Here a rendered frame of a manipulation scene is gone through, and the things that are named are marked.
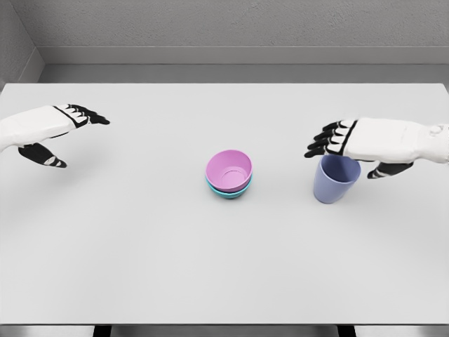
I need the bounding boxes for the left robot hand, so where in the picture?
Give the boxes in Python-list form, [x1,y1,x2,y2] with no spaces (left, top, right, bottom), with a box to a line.
[0,103,111,169]

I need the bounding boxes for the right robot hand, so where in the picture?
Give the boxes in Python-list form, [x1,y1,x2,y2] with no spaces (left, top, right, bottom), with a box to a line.
[303,117,429,180]

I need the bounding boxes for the lavender blue cup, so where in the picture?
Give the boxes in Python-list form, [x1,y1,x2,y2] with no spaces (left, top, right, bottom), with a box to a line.
[312,154,362,204]

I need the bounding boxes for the pink bowl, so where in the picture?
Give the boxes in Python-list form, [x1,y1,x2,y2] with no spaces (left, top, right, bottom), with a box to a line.
[205,149,254,194]

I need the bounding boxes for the teal bowl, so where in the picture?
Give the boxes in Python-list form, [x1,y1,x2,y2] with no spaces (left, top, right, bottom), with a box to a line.
[205,173,254,201]

